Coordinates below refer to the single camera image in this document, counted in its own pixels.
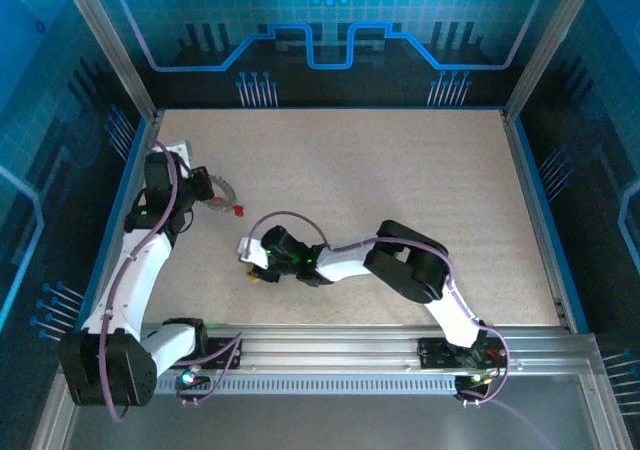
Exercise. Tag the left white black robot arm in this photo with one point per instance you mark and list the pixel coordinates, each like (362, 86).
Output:
(135, 280)

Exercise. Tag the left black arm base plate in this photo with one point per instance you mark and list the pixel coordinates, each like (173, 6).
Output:
(220, 355)

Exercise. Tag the right aluminium frame post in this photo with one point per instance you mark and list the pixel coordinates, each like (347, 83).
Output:
(550, 45)

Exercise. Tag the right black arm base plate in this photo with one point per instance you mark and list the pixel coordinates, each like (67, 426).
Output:
(435, 355)

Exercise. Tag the grey metal panel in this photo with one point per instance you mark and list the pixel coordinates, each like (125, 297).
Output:
(325, 420)

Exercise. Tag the aluminium mounting rail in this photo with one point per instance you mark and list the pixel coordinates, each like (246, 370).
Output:
(325, 345)

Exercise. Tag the left aluminium frame post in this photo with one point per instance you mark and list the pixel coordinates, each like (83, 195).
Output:
(107, 45)

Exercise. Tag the right lit controller board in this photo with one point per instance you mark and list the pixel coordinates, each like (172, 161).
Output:
(477, 379)

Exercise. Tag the aluminium frame post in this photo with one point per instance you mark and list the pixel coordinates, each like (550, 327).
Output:
(107, 45)
(550, 45)

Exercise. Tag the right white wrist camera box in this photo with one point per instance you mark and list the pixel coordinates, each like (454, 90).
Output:
(251, 252)

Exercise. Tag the left aluminium side rail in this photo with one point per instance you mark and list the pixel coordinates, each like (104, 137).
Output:
(115, 250)

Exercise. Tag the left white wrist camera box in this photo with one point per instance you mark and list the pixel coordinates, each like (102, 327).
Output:
(177, 151)

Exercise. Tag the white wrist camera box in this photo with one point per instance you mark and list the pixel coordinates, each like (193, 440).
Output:
(177, 151)
(251, 252)

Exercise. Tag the aluminium side rail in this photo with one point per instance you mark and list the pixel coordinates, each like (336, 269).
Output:
(115, 250)
(530, 185)

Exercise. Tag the large grey keyring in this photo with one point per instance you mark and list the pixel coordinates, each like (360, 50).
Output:
(227, 192)

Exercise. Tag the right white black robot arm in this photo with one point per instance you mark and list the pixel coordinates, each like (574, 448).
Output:
(410, 270)

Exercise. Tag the left lit controller board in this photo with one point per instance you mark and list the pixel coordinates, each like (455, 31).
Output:
(188, 377)

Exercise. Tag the key with large red tag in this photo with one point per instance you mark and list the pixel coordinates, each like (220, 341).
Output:
(239, 212)

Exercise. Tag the lit controller board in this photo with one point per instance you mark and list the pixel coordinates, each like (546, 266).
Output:
(477, 379)
(188, 377)

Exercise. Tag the right aluminium side rail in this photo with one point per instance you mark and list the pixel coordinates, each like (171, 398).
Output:
(530, 185)

